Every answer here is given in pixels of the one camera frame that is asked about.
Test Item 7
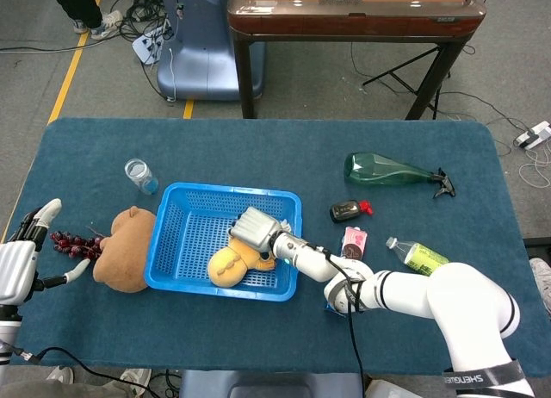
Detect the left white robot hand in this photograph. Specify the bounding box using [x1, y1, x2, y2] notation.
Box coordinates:
[0, 197, 91, 307]

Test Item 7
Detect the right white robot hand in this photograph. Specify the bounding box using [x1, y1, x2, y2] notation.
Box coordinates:
[227, 206, 283, 252]

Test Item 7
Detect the yellow plush toy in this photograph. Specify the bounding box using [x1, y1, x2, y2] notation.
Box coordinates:
[207, 219, 294, 288]

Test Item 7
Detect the blue cookie snack package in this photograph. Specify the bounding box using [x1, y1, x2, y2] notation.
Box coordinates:
[323, 226, 369, 316]

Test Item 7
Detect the brown plush toy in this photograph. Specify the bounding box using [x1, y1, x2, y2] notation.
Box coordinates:
[92, 205, 158, 294]

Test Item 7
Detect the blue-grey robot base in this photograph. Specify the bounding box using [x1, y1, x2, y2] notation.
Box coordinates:
[178, 370, 367, 398]

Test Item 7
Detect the dark red grape bunch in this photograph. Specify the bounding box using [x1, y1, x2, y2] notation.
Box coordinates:
[49, 226, 107, 261]

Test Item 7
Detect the blue plastic basket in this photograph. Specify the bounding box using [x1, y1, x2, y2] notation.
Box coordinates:
[143, 182, 302, 303]

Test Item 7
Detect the blue table cloth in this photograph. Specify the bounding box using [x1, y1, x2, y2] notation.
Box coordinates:
[0, 116, 531, 378]

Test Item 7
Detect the black car key fob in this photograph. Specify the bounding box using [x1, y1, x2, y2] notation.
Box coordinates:
[329, 199, 374, 225]

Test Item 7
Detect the grey white shoe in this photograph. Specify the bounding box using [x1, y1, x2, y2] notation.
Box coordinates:
[45, 365, 75, 384]
[115, 367, 152, 398]

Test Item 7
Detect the clear glass jar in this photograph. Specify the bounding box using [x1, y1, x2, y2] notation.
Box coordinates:
[124, 158, 160, 196]

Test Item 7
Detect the green spray bottle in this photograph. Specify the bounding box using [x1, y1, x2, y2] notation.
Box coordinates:
[343, 152, 456, 200]

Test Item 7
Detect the green-label water bottle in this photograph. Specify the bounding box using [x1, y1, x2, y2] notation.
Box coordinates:
[385, 236, 451, 277]

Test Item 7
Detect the blue-grey machine base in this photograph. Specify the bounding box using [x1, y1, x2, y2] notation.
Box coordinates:
[156, 0, 267, 102]

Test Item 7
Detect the white object on floor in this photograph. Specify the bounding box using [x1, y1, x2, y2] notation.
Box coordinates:
[365, 378, 425, 398]

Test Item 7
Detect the white power strip with plugs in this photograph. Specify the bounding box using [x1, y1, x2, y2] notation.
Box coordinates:
[131, 25, 173, 66]

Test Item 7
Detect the brown mahjong table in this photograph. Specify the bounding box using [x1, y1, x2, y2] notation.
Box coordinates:
[226, 0, 487, 121]

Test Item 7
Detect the white sneaker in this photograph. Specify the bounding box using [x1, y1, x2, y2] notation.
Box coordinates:
[90, 9, 124, 40]

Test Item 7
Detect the black trouser leg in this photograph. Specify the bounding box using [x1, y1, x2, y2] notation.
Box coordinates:
[46, 0, 104, 28]

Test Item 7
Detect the white patterned shoe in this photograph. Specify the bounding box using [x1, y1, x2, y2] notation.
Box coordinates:
[529, 258, 551, 315]

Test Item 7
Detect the white power strip with adapter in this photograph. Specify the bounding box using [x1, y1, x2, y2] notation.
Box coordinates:
[514, 120, 551, 151]

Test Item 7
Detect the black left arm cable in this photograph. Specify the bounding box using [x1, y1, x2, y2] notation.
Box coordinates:
[0, 339, 160, 398]

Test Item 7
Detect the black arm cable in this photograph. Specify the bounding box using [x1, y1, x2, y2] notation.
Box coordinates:
[318, 245, 367, 398]
[0, 339, 160, 398]

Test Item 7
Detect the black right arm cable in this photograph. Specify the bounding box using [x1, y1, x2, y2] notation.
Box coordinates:
[318, 245, 367, 398]

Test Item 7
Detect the black cable tangle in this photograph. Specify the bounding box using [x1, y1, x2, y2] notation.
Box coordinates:
[115, 0, 173, 41]

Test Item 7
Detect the white floor cable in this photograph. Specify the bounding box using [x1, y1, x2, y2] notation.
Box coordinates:
[518, 147, 551, 188]

